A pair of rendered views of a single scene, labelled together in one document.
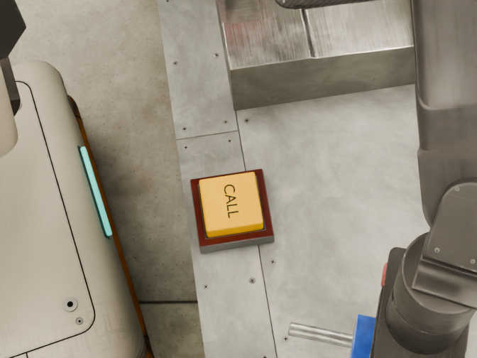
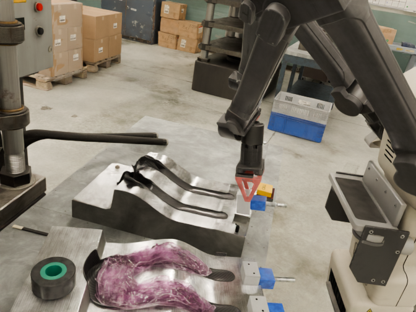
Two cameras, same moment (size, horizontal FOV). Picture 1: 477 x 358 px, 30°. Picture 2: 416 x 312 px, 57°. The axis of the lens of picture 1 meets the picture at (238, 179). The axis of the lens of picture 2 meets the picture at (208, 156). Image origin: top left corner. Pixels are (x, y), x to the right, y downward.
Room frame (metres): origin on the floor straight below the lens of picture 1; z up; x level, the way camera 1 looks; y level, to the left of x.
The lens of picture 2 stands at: (1.58, 0.08, 1.50)
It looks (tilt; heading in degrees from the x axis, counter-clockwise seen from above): 26 degrees down; 193
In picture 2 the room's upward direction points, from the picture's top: 9 degrees clockwise
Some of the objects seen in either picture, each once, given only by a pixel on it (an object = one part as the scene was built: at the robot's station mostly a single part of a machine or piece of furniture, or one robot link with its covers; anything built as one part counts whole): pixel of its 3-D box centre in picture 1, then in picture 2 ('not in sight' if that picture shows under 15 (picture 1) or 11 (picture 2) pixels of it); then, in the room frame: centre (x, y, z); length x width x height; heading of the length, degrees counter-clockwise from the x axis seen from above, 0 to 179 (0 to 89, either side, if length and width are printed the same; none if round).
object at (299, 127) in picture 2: not in sight; (298, 121); (-2.65, 0.04, 0.11); 0.61 x 0.41 x 0.22; 85
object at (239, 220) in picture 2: not in sight; (239, 225); (0.69, -0.01, 0.87); 0.05 x 0.05 x 0.04; 4
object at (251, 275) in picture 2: not in sight; (268, 278); (0.84, 0.10, 0.86); 0.13 x 0.05 x 0.05; 111
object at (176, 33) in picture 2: not in sight; (181, 27); (-5.77, -2.59, 0.42); 0.86 x 0.33 x 0.83; 85
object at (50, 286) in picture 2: not in sight; (53, 277); (1.11, -0.30, 0.93); 0.08 x 0.08 x 0.04
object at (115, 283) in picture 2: not in sight; (156, 273); (0.98, -0.13, 0.90); 0.26 x 0.18 x 0.08; 111
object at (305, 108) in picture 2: not in sight; (302, 107); (-2.65, 0.05, 0.28); 0.61 x 0.41 x 0.15; 85
